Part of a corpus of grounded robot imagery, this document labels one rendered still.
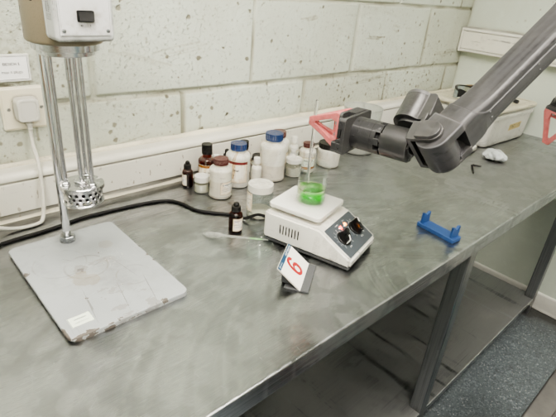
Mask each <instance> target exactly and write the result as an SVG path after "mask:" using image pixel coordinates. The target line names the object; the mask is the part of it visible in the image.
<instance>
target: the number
mask: <svg viewBox="0 0 556 417"><path fill-rule="evenodd" d="M306 263H307V262H306V261H305V260H304V259H303V258H302V257H301V256H300V255H299V254H298V253H297V252H296V251H295V250H294V249H293V248H292V247H291V248H290V251H289V253H288V256H287V258H286V259H285V263H284V265H283V267H282V269H281V270H282V271H283V272H284V273H285V274H286V275H287V276H288V277H289V278H290V279H291V280H292V281H293V282H294V283H295V284H296V285H297V286H298V287H299V285H300V281H301V278H302V275H303V273H304V269H305V266H306Z"/></svg>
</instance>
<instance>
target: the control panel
mask: <svg viewBox="0 0 556 417"><path fill-rule="evenodd" d="M354 218H355V217H354V216H353V215H352V214H351V213H350V212H349V211H347V212H346V213H345V214H344V215H343V216H342V217H341V218H340V219H338V220H337V221H336V222H335V223H334V224H332V225H331V226H330V227H329V228H328V229H326V230H325V231H324V232H325V233H326V234H327V235H328V236H329V237H330V238H331V239H332V240H333V241H334V242H335V243H336V244H337V245H338V246H339V247H340V248H341V249H342V250H343V251H344V252H345V253H346V254H347V255H348V256H349V257H350V258H352V257H353V256H354V255H355V254H356V253H357V252H358V250H359V249H360V248H361V247H362V246H363V245H364V244H365V243H366V242H367V241H368V240H369V239H370V238H371V237H372V234H371V233H370V232H369V231H368V230H367V229H366V228H365V227H364V226H363V225H362V226H363V227H364V229H363V230H362V233H361V234H356V233H354V232H353V231H352V230H351V229H350V227H349V225H348V224H349V223H350V222H351V221H353V219H354ZM343 223H346V224H347V226H345V225H344V224H343ZM339 226H341V227H342V228H343V229H340V228H339ZM345 228H349V230H350V233H351V237H352V240H351V244H350V245H348V246H346V245H344V244H342V243H341V242H340V241H339V240H338V233H339V232H342V231H343V230H344V229H345Z"/></svg>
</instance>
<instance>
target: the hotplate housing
mask: <svg viewBox="0 0 556 417"><path fill-rule="evenodd" d="M347 211H349V210H348V209H346V208H344V207H342V206H341V207H340V208H338V209H337V210H336V211H334V212H333V213H332V214H330V215H329V216H328V217H327V218H326V219H325V220H324V221H322V222H321V223H316V222H313V221H310V220H308V219H305V218H301V217H299V216H296V215H294V214H291V213H287V212H285V211H282V210H279V209H278V208H273V207H271V208H269V209H268V210H266V215H265V226H264V233H265V237H267V238H269V239H270V240H272V241H273V242H277V243H279V244H281V245H283V246H287V244H288V243H289V244H290V245H291V246H292V247H293V248H294V249H295V250H296V251H298V252H302V253H304V254H306V255H308V256H312V257H314V258H317V259H319V260H321V261H325V262H327V263H329V264H331V265H334V266H337V267H339V268H342V269H344V270H346V271H348V270H349V269H350V268H351V267H352V266H353V265H354V263H355V262H356V261H357V260H358V259H359V258H360V257H361V256H362V254H363V253H364V252H365V251H366V250H367V249H368V248H369V247H370V246H371V244H372V243H373V241H374V237H373V234H372V233H371V234H372V237H371V238H370V239H369V240H368V241H367V242H366V243H365V244H364V245H363V246H362V247H361V248H360V249H359V250H358V252H357V253H356V254H355V255H354V256H353V257H352V258H350V257H349V256H348V255H347V254H346V253H345V252H344V251H343V250H342V249H341V248H340V247H339V246H338V245H337V244H336V243H335V242H334V241H333V240H332V239H331V238H330V237H329V236H328V235H327V234H326V233H325V232H324V231H325V230H326V229H328V228H329V227H330V226H331V225H332V224H334V223H335V222H336V221H337V220H338V219H340V218H341V217H342V216H343V215H344V214H345V213H346V212H347ZM349 212H350V211H349ZM350 213H351V212H350ZM352 215H353V214H352ZM353 216H354V215H353ZM354 217H355V216H354ZM362 225H363V224H362ZM363 226H364V225H363ZM364 227H365V226H364ZM365 228H366V227H365ZM367 230H368V229H367ZM368 231H369V230H368ZM369 232H370V231H369Z"/></svg>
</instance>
